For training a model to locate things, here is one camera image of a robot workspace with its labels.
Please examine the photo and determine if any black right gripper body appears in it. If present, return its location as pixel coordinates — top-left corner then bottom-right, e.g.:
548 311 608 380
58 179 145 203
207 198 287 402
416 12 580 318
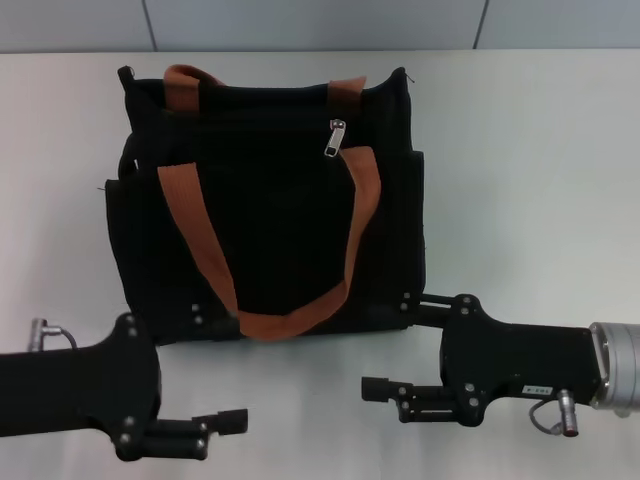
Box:
438 293 609 429

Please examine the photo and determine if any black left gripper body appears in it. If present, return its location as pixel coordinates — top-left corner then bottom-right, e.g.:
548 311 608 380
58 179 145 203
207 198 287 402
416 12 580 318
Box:
0 312 164 462

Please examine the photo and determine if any black bag with orange handles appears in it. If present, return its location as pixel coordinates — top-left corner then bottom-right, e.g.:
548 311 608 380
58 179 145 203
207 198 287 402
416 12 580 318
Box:
102 63 427 347

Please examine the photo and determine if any silver metal zipper pull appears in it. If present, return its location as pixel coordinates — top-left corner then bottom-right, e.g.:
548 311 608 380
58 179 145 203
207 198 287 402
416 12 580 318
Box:
324 118 348 160

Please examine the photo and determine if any left gripper cable with plug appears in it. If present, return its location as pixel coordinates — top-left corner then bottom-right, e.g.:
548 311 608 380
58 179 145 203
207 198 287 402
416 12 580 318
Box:
32 318 81 351

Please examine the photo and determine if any right gripper cable with plugs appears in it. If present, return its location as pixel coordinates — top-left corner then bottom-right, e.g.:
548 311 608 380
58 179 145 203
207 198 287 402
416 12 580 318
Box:
528 388 579 439

